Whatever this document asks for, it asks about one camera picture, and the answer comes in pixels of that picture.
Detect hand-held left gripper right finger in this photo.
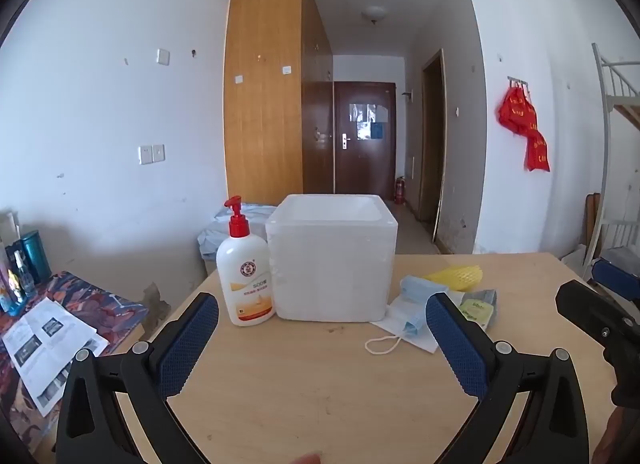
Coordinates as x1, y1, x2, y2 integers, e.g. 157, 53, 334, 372
425, 291, 591, 464

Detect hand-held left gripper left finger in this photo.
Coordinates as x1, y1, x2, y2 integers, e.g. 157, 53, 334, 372
55, 291, 221, 464

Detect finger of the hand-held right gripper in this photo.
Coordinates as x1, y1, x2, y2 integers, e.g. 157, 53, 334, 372
555, 280, 640, 345

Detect green wipe packet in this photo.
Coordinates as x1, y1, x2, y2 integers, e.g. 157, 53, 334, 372
459, 297, 496, 330

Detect yellow foam net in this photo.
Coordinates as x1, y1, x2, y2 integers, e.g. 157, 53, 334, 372
420, 264, 485, 292

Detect blue face mask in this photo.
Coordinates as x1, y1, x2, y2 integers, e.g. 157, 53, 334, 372
365, 275, 451, 356

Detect white foam box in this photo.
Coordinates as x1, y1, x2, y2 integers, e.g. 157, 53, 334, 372
265, 193, 399, 323

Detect person's right forearm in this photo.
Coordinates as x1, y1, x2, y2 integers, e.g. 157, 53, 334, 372
607, 406, 640, 464

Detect brown wooden board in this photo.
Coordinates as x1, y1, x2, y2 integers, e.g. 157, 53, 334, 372
586, 193, 603, 265

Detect white lotion pump bottle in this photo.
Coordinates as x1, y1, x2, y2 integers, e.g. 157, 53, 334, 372
216, 195, 277, 327

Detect light blue bed sheet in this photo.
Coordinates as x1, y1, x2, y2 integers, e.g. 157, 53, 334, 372
197, 203, 278, 260

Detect printed paper booklet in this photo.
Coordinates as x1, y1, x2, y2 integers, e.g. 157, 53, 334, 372
2, 297, 110, 417

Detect red printed bag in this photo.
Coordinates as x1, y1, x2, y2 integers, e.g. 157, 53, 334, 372
524, 128, 551, 172

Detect teal bottle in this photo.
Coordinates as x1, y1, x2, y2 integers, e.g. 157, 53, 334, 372
20, 230, 52, 285

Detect clear spray bottle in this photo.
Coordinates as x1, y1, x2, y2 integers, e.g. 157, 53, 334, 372
11, 249, 31, 297

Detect dark brown door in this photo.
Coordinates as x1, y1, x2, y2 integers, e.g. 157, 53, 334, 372
334, 82, 396, 200

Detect red hanging bags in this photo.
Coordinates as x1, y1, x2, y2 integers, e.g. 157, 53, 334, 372
496, 84, 537, 137

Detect wooden wardrobe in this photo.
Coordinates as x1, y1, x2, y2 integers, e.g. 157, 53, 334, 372
222, 0, 335, 207

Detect grey door notice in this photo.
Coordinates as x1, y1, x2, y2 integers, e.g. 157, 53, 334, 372
349, 102, 390, 124

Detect white metal bed frame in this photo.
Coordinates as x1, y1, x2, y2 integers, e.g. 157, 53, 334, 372
592, 42, 640, 285

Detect double white wall socket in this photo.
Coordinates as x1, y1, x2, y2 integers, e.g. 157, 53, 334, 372
138, 143, 166, 165

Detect wooden side door frame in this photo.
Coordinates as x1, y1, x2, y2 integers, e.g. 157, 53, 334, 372
419, 48, 447, 245

